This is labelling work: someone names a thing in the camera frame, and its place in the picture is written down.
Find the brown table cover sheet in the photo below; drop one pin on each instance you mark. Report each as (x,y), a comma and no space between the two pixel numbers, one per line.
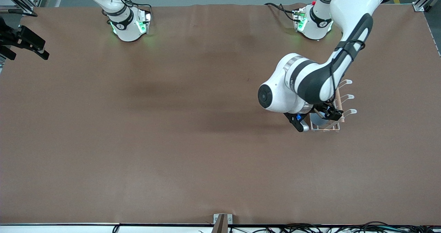
(172,140)

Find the light blue plastic cup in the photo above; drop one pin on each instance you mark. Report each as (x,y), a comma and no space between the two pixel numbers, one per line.
(318,119)

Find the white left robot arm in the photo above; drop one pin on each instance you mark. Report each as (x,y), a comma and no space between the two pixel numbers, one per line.
(286,88)

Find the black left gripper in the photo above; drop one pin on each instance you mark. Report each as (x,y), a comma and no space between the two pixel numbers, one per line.
(324,109)

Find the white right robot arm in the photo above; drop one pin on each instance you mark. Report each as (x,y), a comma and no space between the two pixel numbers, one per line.
(127,30)

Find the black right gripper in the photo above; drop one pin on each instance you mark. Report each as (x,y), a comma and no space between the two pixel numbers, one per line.
(10,37)

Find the small metal edge bracket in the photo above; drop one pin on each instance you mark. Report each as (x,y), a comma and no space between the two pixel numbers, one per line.
(230,218)

